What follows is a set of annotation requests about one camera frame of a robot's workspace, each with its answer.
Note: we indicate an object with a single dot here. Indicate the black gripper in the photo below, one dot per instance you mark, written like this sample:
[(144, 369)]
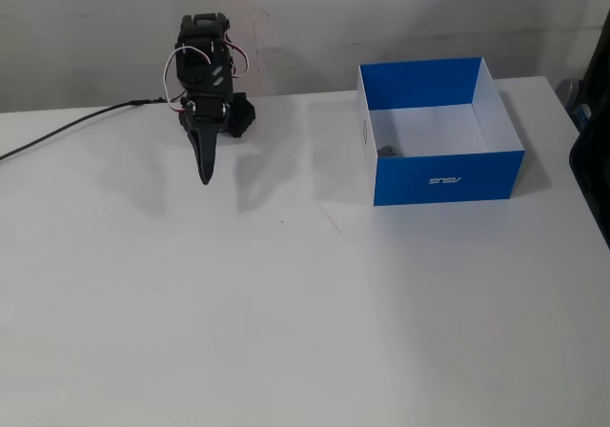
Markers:
[(206, 112)]

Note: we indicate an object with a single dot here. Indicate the small gray block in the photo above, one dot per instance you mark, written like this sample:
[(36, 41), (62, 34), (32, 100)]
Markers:
[(390, 151)]

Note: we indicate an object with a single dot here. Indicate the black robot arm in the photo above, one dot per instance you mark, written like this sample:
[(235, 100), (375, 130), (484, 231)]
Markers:
[(202, 34)]

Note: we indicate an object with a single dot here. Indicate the blue and white cardboard box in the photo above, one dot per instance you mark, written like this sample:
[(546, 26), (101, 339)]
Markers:
[(443, 179)]

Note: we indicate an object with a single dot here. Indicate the grey rounded plastic part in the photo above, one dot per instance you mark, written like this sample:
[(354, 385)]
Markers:
[(567, 91)]

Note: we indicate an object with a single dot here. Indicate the black plastic chair back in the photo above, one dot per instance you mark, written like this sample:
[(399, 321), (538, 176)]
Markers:
[(595, 160)]

